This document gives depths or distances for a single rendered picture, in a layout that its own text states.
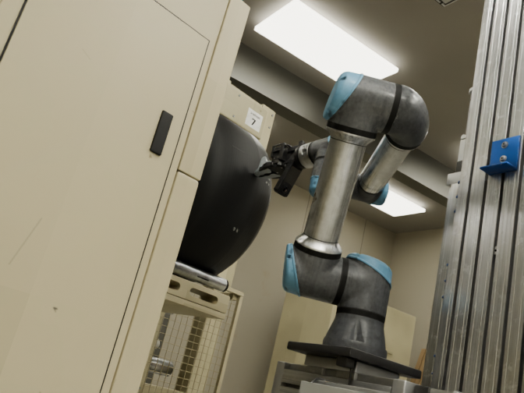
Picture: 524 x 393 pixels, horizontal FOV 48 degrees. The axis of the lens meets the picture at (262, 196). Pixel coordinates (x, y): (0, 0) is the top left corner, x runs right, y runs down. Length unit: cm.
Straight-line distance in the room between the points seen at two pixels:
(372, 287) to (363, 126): 37
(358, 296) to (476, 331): 26
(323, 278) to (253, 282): 693
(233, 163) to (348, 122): 65
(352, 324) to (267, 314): 708
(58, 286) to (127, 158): 22
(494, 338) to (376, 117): 53
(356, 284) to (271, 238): 715
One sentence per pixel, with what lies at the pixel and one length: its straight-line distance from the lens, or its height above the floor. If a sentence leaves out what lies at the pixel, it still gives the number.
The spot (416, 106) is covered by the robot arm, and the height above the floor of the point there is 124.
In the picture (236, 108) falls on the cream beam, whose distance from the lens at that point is 256.
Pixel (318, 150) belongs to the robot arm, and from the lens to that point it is 172.
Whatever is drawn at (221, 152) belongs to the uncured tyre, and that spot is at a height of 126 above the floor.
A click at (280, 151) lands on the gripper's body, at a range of 184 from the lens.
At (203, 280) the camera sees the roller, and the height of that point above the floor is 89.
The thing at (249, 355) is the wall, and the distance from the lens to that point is 830.
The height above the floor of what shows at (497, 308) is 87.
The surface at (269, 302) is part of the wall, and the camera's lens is 845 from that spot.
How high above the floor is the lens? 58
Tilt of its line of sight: 18 degrees up
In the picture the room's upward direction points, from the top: 14 degrees clockwise
